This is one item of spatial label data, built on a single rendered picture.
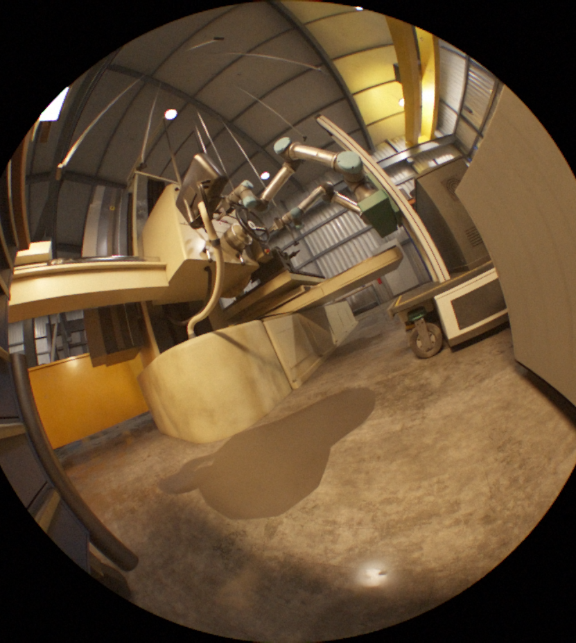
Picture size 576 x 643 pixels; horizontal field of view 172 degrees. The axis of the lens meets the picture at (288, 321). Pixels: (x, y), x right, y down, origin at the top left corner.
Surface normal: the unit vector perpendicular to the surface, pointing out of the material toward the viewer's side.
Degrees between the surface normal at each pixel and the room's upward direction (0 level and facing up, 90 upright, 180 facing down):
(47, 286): 90
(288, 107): 169
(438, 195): 90
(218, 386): 90
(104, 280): 90
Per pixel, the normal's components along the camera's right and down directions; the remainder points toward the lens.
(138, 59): 0.30, 0.92
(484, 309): -0.58, 0.20
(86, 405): 0.78, -0.38
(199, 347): 0.43, -0.25
